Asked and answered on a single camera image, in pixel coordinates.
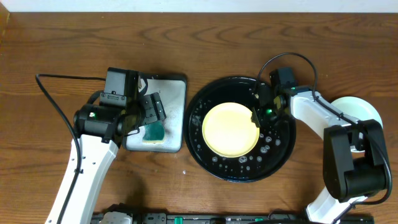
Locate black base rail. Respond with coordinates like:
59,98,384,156
91,212,374,224

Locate green sponge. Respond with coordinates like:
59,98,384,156
142,121,165,144

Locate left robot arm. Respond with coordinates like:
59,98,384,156
46,91,166,223

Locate black round tray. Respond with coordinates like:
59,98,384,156
183,77,296,182

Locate black rectangular soap tray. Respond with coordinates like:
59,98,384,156
123,74,187,153

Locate yellow plate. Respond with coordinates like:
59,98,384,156
201,102,260,158

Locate mint plate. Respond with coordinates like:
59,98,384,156
330,96,384,153

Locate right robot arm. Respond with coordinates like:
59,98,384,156
252,83,392,223

